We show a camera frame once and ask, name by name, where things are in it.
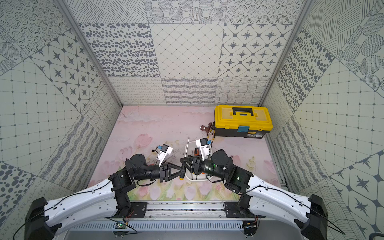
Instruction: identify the dark red metal fitting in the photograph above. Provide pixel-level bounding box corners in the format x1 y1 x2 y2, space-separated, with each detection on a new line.
200 123 213 135

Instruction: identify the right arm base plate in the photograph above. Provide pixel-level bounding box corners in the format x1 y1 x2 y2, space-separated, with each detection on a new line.
223 195 265 218

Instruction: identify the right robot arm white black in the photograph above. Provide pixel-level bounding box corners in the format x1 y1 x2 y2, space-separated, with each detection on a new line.
180 150 328 240

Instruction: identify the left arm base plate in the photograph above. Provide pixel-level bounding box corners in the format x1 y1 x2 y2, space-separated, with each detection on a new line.
111 202 148 219

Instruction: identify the yellow black toolbox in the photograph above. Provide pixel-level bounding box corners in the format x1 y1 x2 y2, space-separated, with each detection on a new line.
213 105 274 139

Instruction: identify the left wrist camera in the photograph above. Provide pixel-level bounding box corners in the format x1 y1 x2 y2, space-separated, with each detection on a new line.
156 144 173 167

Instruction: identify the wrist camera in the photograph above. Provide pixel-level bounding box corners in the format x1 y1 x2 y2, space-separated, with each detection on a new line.
156 144 173 167
196 138 212 161

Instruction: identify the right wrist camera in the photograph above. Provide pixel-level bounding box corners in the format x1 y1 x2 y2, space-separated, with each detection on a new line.
196 138 212 161

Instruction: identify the medium orange black screwdriver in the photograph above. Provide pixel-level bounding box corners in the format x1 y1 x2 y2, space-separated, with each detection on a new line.
194 148 201 156

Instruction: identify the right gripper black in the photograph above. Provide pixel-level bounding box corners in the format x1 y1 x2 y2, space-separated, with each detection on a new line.
180 154 228 181

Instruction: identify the white plastic storage box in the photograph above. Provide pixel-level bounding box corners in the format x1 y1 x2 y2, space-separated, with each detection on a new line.
186 141 213 182

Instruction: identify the aluminium mounting rail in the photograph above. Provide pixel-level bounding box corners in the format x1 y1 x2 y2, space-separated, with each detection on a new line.
61 199 310 222

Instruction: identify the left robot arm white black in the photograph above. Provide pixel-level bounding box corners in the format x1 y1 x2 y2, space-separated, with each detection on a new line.
19 154 186 240

